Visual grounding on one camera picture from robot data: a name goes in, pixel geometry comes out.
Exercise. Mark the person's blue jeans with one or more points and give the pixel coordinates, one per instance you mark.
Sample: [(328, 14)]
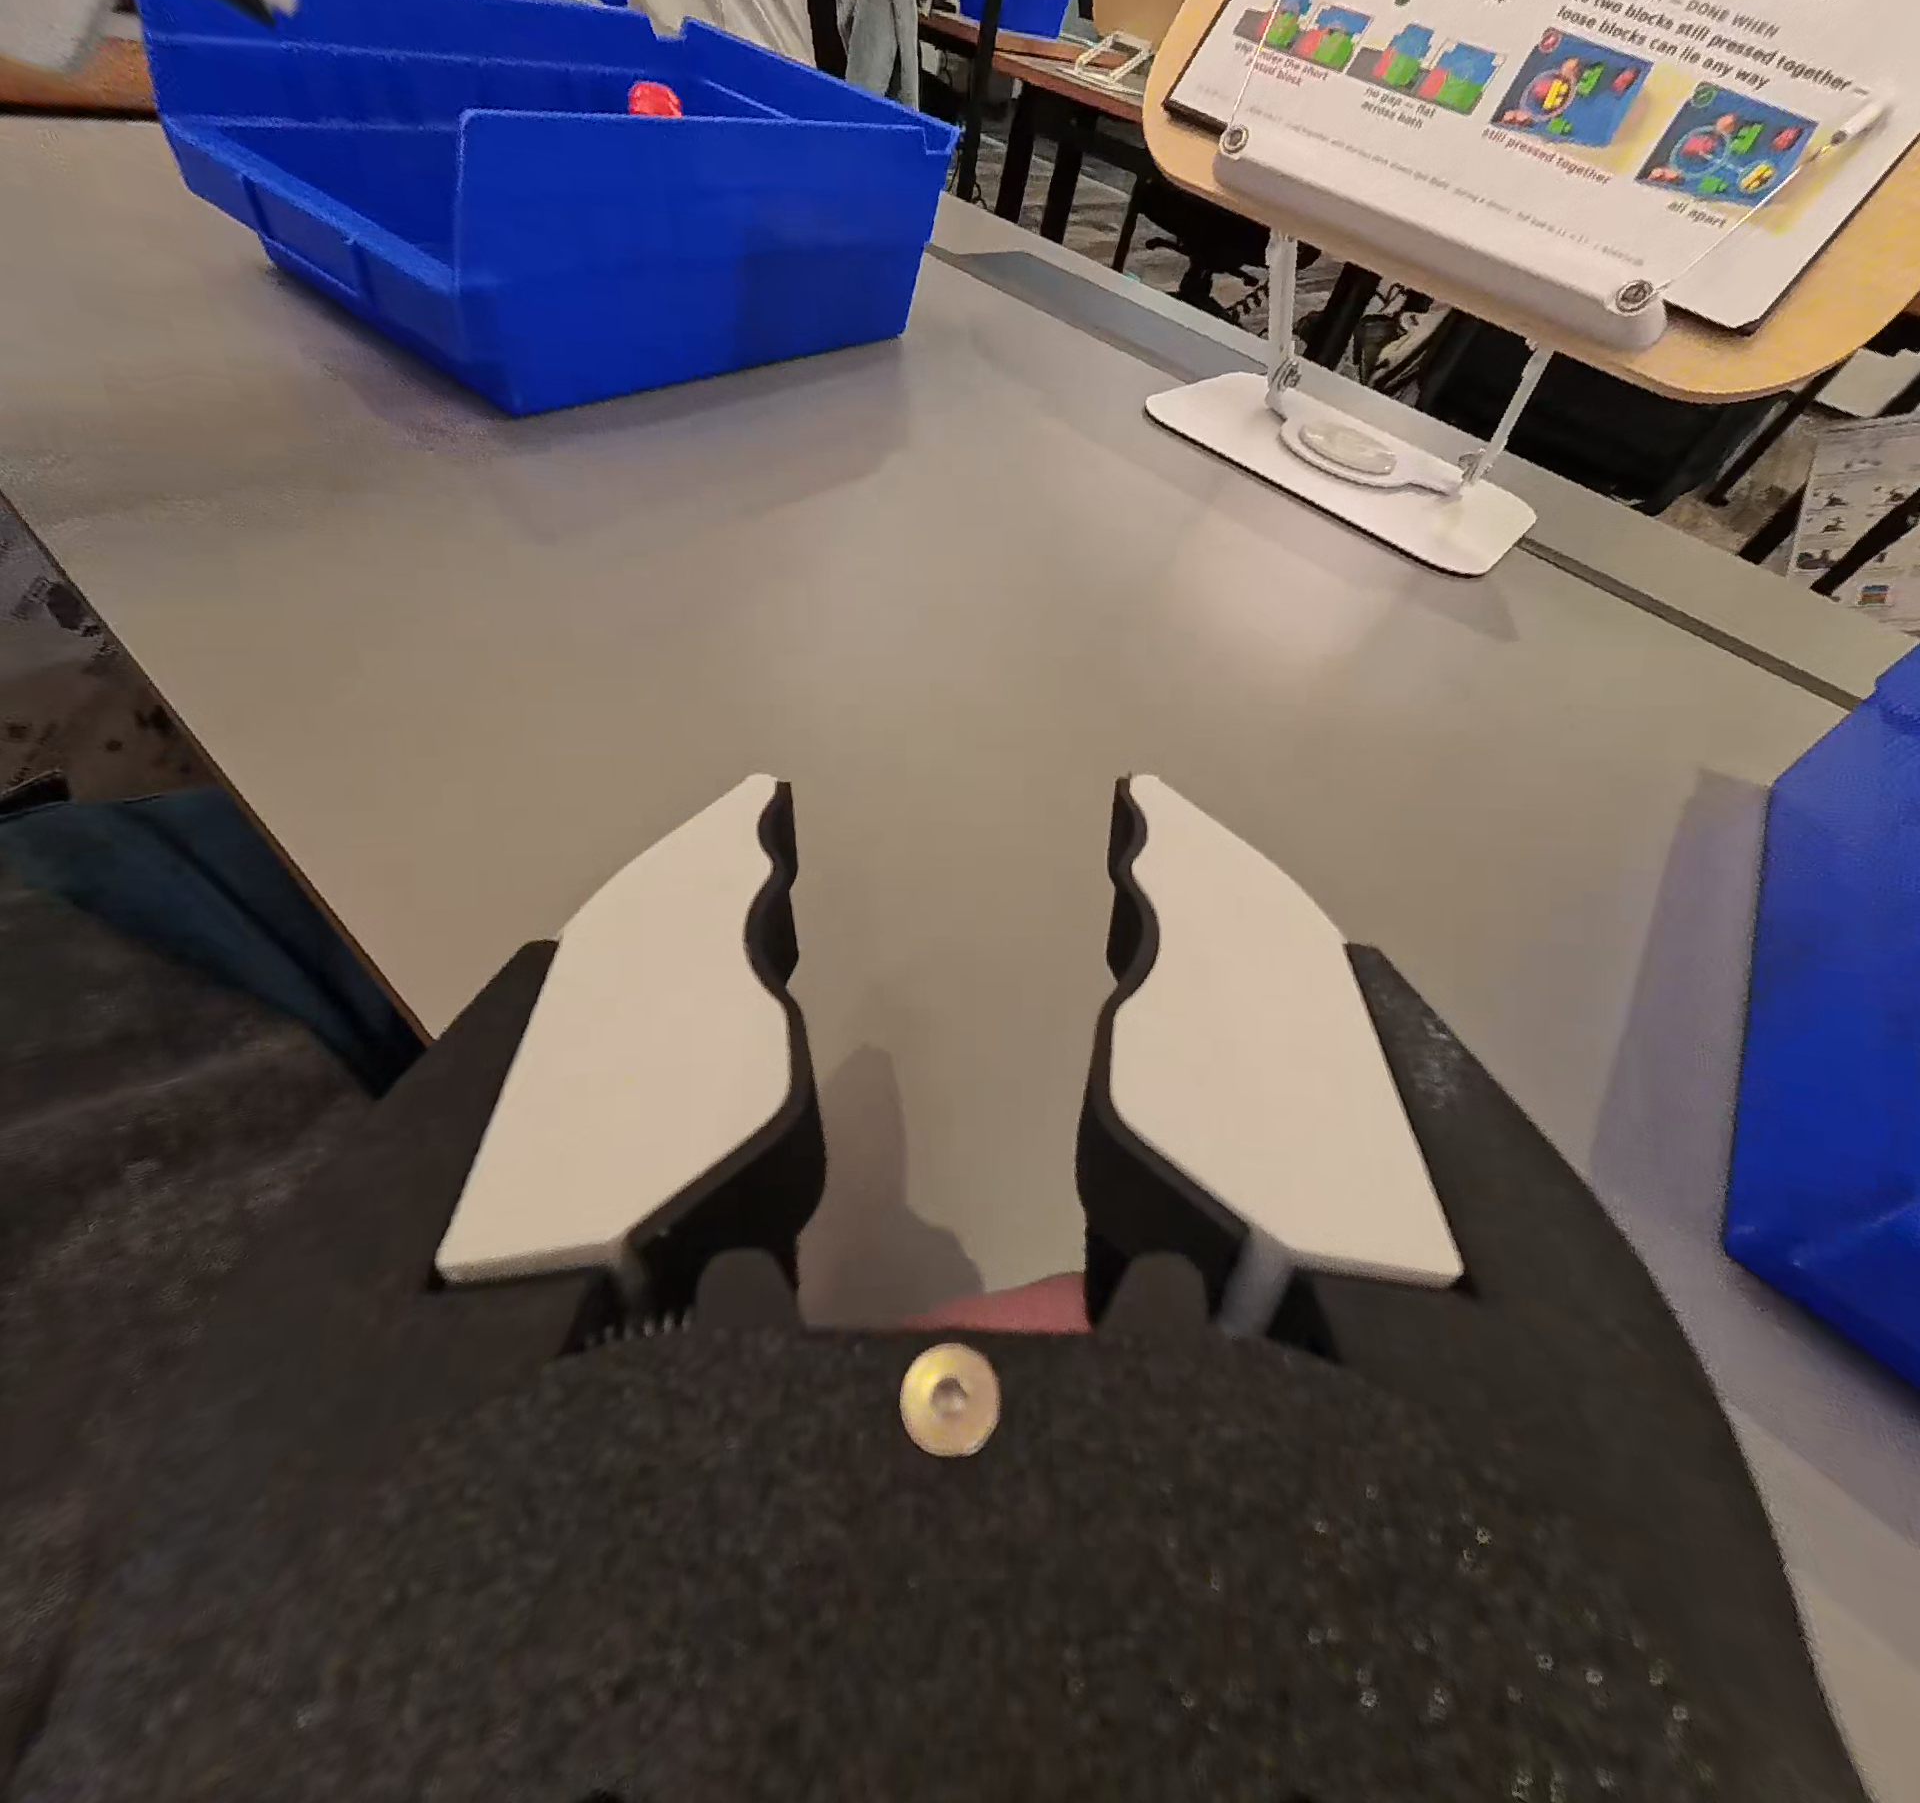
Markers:
[(224, 904)]

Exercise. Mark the grey desk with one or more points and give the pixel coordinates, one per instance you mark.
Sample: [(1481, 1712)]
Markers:
[(974, 558)]

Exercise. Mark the instruction sheet on stand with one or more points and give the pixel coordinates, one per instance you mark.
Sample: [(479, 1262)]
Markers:
[(1801, 332)]

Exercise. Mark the red toy block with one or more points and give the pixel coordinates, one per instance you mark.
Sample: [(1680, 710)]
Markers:
[(655, 98)]

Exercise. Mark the person's dark sweatshirt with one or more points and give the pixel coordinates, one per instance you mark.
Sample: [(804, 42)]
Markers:
[(150, 1234)]

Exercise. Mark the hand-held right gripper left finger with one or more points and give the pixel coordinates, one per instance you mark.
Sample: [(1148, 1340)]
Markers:
[(631, 1084)]

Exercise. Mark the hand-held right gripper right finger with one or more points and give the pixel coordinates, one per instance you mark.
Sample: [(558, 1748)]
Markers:
[(1268, 1084)]

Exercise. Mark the printed paper sheet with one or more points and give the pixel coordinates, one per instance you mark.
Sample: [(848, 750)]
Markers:
[(45, 604)]

